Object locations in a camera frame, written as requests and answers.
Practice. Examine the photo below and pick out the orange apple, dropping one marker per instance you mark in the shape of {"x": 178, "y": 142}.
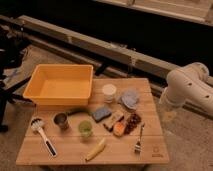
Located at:
{"x": 118, "y": 129}

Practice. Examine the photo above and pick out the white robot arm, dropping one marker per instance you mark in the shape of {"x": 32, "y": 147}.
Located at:
{"x": 188, "y": 82}

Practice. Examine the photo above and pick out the green plastic cup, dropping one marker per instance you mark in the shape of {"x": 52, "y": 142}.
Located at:
{"x": 85, "y": 128}

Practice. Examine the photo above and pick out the small metal cup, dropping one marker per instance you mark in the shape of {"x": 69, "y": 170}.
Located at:
{"x": 61, "y": 121}

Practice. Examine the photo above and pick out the blue sponge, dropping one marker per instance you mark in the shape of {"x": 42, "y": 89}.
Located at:
{"x": 101, "y": 113}

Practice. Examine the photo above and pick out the green cucumber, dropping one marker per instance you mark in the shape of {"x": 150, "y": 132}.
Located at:
{"x": 77, "y": 110}

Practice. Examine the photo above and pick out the wooden folding table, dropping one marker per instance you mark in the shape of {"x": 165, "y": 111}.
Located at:
{"x": 72, "y": 148}

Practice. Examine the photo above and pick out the yellow plastic bin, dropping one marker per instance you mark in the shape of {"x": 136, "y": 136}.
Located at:
{"x": 60, "y": 84}

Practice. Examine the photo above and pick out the yellow banana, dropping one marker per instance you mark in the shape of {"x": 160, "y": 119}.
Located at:
{"x": 96, "y": 150}

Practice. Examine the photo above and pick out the silver fork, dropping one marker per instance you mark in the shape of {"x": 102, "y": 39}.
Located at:
{"x": 138, "y": 143}

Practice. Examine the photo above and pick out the white dish brush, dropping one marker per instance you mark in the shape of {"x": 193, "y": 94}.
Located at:
{"x": 37, "y": 125}

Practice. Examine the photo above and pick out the black tripod stand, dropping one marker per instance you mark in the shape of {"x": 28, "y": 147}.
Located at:
{"x": 11, "y": 56}

